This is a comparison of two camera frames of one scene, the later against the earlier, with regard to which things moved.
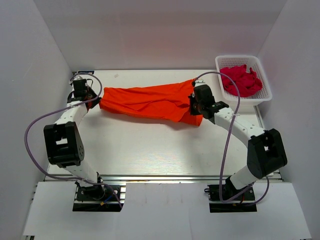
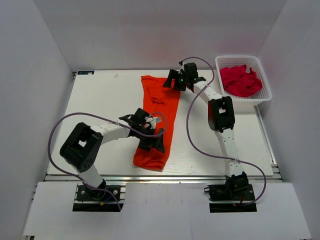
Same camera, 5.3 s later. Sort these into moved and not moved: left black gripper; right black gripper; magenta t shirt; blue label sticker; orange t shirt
Moved: right black gripper; orange t shirt; left black gripper
Not moved: magenta t shirt; blue label sticker
